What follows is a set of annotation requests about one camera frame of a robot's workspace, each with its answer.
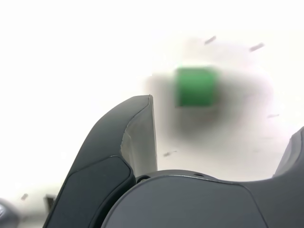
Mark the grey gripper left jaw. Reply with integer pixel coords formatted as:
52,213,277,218
42,94,159,228

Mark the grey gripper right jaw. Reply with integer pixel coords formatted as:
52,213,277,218
101,125,304,228

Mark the green cube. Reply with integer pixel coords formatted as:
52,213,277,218
175,66,220,108

